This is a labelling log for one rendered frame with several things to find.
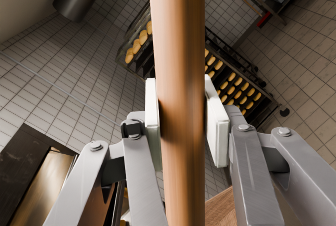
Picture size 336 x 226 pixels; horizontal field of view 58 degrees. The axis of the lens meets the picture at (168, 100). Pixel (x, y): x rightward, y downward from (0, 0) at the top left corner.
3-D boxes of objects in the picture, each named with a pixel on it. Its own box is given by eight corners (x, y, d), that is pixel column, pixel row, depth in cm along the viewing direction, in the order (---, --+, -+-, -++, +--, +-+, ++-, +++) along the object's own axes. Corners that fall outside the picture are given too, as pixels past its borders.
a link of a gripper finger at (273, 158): (237, 151, 14) (300, 147, 14) (217, 105, 19) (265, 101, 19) (236, 176, 15) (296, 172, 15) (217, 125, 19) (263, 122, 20)
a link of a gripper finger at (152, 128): (163, 172, 17) (149, 173, 17) (158, 113, 23) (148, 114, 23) (159, 125, 15) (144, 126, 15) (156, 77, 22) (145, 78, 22)
